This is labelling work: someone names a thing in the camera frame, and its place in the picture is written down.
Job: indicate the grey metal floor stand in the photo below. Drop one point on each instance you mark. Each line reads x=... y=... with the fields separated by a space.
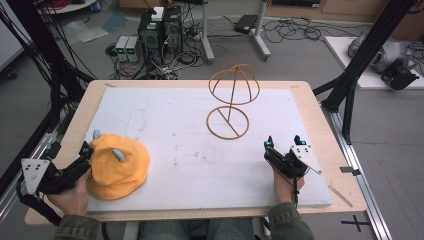
x=260 y=36

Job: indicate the white foam mat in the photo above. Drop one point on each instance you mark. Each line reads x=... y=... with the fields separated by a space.
x=200 y=160

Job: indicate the thin wooden stick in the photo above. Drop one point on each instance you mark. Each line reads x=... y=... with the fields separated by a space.
x=340 y=196

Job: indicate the person's left hand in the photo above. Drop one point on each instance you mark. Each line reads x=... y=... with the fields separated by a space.
x=71 y=200

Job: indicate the yellow bucket hat blue ears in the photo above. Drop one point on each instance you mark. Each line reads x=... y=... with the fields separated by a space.
x=116 y=173

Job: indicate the white platform board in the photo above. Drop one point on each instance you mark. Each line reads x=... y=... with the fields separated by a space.
x=343 y=56

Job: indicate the clear plastic sheet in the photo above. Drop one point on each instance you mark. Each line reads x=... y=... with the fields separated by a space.
x=83 y=31

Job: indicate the black metal frame post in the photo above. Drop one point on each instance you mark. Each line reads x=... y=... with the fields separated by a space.
x=366 y=56
x=50 y=50

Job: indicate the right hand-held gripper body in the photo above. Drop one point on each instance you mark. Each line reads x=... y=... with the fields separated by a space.
x=300 y=158

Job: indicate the white cabinet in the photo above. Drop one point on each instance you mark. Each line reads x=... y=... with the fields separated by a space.
x=8 y=40

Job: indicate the white box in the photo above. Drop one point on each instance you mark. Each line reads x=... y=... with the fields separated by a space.
x=157 y=14

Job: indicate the blue tape roll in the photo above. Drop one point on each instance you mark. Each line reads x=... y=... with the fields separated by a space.
x=95 y=6

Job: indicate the black computer tower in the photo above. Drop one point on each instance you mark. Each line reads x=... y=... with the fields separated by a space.
x=150 y=40
x=173 y=33

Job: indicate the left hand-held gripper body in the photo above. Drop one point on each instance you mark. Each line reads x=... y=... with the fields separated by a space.
x=36 y=173

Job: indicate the aluminium rail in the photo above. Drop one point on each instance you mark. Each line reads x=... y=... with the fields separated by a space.
x=23 y=173
x=361 y=186

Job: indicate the black tape cross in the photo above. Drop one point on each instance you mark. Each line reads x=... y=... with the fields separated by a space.
x=356 y=222

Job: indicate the grey robot shell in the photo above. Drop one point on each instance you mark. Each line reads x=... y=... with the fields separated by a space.
x=386 y=53

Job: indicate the round white table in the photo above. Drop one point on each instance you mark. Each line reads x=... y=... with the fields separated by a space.
x=70 y=6

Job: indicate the black device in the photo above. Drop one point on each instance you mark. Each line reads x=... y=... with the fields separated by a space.
x=400 y=75

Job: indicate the person's right hand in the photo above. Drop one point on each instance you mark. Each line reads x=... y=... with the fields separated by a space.
x=285 y=190

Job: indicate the person's legs in jeans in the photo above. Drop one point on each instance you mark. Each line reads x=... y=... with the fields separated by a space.
x=196 y=230

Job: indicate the small metal bracket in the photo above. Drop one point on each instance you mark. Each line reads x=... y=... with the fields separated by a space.
x=350 y=170

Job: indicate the flat black box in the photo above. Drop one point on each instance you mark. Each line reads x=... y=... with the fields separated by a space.
x=246 y=24

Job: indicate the grey power supply unit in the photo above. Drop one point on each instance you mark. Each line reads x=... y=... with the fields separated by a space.
x=134 y=49
x=121 y=48

